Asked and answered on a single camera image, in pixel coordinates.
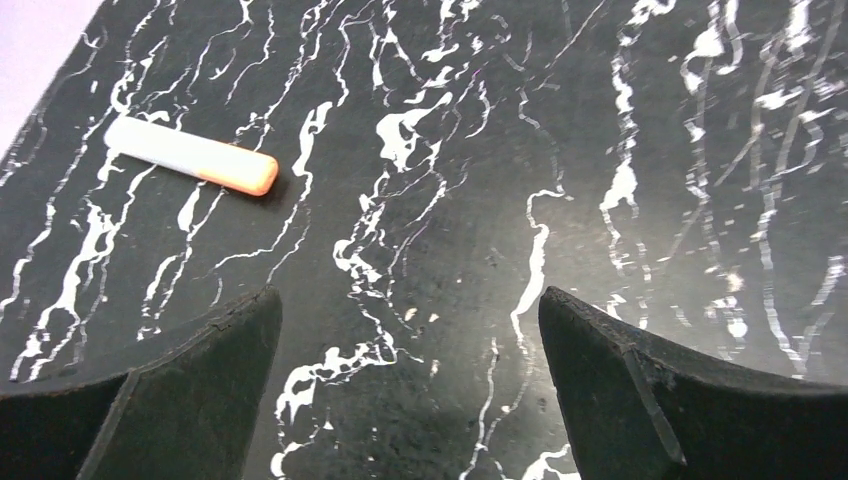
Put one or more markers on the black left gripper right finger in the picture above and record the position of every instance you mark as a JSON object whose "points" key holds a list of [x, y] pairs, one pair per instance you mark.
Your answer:
{"points": [[638, 406]]}

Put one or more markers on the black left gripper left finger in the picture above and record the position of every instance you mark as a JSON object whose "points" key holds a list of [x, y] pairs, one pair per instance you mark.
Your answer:
{"points": [[181, 405]]}

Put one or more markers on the orange grey marker pen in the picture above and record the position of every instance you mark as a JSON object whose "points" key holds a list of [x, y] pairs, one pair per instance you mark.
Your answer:
{"points": [[227, 165]]}

